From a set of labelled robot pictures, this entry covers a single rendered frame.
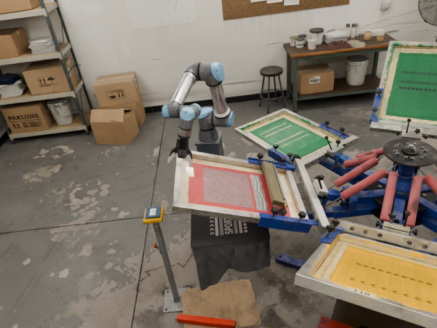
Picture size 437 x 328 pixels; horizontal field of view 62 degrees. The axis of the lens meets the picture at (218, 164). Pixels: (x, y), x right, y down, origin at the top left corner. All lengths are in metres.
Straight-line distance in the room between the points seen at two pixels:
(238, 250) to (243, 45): 4.05
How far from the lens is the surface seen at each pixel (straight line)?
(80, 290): 3.60
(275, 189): 2.18
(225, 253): 2.32
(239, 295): 3.16
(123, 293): 3.42
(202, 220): 2.42
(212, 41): 5.79
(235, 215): 2.00
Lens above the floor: 2.57
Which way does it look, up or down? 34 degrees down
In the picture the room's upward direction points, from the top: 7 degrees counter-clockwise
